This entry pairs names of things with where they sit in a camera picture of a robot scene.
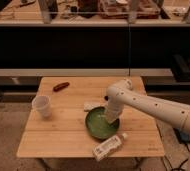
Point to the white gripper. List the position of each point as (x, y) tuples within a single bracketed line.
[(113, 110)]

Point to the green ceramic bowl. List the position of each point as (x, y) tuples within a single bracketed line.
[(97, 126)]

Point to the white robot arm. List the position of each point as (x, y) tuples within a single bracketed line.
[(121, 93)]

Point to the white labelled plastic bottle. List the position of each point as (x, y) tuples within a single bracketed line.
[(109, 146)]

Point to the brown sausage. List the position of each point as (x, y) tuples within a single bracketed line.
[(60, 86)]

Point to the wooden folding table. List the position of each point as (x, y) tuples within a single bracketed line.
[(64, 134)]

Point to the white plastic cup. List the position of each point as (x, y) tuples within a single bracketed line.
[(41, 104)]

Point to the black equipment on right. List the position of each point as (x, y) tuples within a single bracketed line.
[(180, 67)]

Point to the long wooden shelf bench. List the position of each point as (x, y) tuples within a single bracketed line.
[(21, 77)]

